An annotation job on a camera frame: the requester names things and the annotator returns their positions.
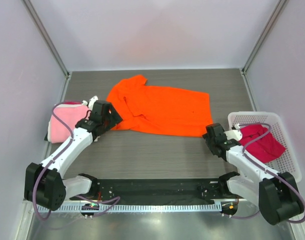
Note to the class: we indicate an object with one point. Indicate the slotted cable duct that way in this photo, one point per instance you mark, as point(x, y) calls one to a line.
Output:
point(82, 207)

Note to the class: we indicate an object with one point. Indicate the aluminium frame post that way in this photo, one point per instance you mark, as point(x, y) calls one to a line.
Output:
point(46, 37)
point(273, 18)

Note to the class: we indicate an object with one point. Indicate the white plastic basket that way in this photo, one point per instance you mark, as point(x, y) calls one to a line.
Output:
point(288, 161)

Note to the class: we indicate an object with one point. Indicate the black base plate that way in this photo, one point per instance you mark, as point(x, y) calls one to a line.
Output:
point(165, 192)

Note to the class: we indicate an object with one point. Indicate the dusty rose folded t shirt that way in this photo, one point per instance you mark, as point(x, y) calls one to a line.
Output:
point(73, 102)

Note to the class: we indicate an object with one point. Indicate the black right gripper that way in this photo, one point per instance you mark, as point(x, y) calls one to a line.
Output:
point(208, 141)

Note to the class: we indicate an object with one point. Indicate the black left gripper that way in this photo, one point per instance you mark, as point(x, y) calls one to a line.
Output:
point(115, 118)

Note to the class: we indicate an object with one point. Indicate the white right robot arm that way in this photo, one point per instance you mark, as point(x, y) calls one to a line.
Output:
point(275, 194)

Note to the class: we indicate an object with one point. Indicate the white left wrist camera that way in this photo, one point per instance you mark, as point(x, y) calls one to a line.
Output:
point(90, 103)

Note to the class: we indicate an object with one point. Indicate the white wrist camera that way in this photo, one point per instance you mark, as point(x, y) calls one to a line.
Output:
point(235, 133)
point(90, 103)

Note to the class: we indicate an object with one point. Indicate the orange t shirt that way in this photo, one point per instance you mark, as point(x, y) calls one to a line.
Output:
point(160, 110)

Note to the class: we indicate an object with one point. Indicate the right aluminium frame post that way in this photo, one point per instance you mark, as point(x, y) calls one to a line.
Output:
point(273, 18)

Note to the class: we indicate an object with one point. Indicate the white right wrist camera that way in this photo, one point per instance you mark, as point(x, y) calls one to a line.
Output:
point(235, 133)

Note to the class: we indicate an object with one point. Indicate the pink folded t shirt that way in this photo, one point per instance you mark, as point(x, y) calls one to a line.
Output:
point(70, 114)

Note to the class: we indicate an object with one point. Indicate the left aluminium frame post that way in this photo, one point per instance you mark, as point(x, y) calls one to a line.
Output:
point(46, 37)

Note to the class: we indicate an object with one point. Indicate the magenta t shirt in basket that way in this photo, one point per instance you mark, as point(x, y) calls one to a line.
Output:
point(266, 149)

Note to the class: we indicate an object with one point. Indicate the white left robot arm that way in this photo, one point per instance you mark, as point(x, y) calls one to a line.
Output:
point(45, 184)

